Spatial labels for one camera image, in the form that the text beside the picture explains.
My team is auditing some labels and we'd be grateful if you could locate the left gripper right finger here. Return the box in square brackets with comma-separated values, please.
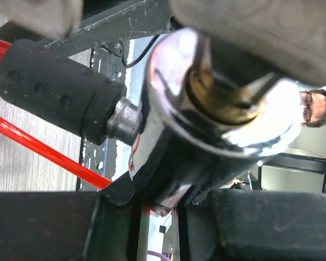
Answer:
[178, 189, 326, 260]

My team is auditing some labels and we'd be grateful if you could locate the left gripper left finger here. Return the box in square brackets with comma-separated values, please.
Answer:
[0, 175, 141, 260]

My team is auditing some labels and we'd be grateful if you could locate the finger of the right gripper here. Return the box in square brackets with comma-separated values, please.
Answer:
[43, 0, 177, 57]

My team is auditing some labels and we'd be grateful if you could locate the red cable lock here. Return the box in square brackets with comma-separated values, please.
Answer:
[0, 28, 302, 208]

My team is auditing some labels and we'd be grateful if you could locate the bespectacled person in background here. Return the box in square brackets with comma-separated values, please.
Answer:
[300, 89, 326, 128]

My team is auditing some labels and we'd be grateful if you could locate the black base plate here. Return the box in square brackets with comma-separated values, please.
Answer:
[79, 41, 130, 180]

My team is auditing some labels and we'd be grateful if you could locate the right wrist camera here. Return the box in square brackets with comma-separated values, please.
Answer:
[0, 1, 326, 85]

